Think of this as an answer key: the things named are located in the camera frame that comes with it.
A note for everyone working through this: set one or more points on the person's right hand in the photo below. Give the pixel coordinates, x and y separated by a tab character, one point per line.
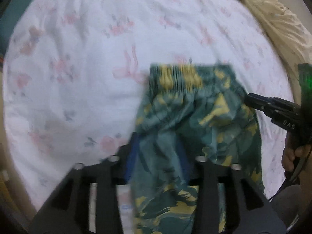
292	154

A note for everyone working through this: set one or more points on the white floral bed sheet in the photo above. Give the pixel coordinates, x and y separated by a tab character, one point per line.
109	78

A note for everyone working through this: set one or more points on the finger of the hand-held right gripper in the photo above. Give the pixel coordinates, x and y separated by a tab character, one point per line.
267	106

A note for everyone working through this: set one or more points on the green camouflage pants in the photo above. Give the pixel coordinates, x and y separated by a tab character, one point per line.
195	131

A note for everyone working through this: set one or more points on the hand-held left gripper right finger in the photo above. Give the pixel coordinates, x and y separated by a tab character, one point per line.
183	159

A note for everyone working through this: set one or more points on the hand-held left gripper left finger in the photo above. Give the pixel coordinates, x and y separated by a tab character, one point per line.
131	156

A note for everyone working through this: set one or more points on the cream quilted blanket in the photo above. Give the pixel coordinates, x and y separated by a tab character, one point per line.
275	24

